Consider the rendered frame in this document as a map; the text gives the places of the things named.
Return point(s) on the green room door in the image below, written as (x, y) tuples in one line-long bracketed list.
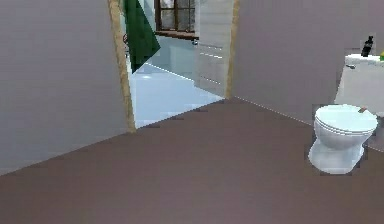
[(140, 33)]

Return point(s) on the brown framed window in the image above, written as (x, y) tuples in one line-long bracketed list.
[(176, 16)]

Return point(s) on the white toilet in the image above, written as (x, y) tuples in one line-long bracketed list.
[(346, 126)]

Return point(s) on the black spray bottle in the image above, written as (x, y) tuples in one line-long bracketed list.
[(367, 47)]

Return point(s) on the small green object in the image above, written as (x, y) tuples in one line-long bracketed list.
[(382, 56)]

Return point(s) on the tan door frame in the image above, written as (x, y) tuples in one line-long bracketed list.
[(121, 66)]

